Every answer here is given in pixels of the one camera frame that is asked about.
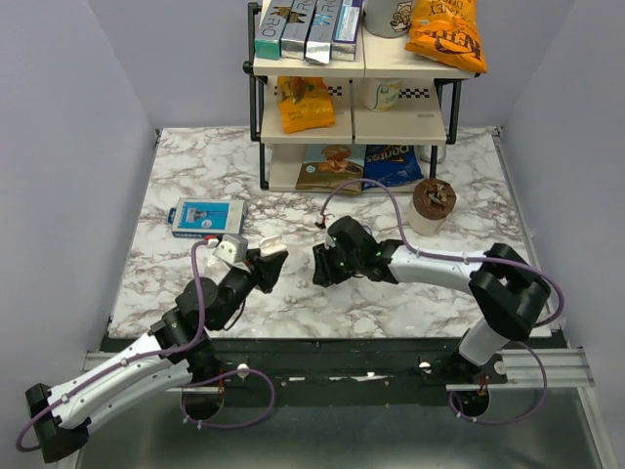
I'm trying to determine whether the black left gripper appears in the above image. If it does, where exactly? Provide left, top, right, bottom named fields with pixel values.
left=213, top=246, right=288, bottom=332

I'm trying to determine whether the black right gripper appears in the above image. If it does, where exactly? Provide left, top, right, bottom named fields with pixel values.
left=311, top=239, right=361, bottom=288

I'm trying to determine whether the white earbud charging case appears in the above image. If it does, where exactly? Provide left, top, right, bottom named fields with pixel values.
left=259, top=235, right=287, bottom=257

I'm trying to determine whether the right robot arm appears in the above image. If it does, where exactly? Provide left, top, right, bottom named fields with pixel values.
left=312, top=216, right=551, bottom=384

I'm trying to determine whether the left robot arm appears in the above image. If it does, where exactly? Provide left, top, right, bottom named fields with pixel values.
left=16, top=241, right=288, bottom=463

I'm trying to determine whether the brown cookie bag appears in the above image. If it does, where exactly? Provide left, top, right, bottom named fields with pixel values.
left=295, top=144, right=366, bottom=191

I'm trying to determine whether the blue razor box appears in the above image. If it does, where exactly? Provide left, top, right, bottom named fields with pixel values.
left=168, top=197, right=247, bottom=238

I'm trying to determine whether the blue Doritos bag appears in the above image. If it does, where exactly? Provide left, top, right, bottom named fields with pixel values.
left=363, top=145, right=423, bottom=188

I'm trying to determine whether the silver can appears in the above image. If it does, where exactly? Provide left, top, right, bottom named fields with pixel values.
left=419, top=143, right=447, bottom=164

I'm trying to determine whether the beige three-tier shelf rack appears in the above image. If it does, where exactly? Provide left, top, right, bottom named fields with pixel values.
left=242, top=2, right=473, bottom=192

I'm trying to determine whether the orange snack bag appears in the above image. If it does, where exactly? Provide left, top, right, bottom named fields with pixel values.
left=277, top=76, right=336, bottom=134

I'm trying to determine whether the white yogurt cup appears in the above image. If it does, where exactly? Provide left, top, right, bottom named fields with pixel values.
left=359, top=78, right=402, bottom=111

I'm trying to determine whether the purple white box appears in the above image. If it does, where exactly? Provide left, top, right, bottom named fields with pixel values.
left=331, top=0, right=362, bottom=62

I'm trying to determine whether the grey printed mug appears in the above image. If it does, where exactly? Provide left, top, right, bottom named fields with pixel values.
left=363, top=0, right=415, bottom=38

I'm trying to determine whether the teal RO box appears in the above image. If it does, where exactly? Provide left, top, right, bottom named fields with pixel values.
left=254, top=0, right=293, bottom=61

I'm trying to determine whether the silver blue RO box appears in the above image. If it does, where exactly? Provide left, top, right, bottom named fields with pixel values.
left=305, top=0, right=342, bottom=65

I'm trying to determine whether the orange kettle chips bag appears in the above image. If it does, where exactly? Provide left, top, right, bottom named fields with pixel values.
left=404, top=0, right=488, bottom=74

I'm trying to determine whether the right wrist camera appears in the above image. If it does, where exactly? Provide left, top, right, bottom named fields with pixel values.
left=312, top=214, right=338, bottom=253

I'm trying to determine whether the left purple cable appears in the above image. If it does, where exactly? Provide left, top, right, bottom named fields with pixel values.
left=15, top=236, right=275, bottom=453

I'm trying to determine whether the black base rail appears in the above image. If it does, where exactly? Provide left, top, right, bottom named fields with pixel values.
left=102, top=335, right=538, bottom=407

